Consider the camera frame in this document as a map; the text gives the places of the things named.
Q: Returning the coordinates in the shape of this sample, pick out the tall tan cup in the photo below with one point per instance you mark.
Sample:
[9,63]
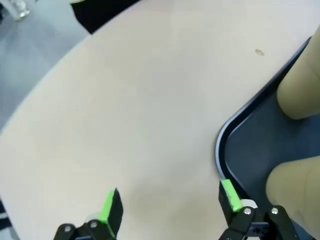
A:
[302,87]
[295,185]

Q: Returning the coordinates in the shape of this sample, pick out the person in cream sweatshirt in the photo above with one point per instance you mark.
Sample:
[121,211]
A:
[100,12]

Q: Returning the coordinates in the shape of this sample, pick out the black plastic tray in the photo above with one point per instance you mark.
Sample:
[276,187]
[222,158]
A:
[250,155]

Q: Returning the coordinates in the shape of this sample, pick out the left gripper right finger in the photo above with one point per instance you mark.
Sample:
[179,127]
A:
[226,202]

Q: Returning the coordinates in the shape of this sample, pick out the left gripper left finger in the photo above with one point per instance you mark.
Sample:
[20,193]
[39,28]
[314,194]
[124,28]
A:
[112,215]

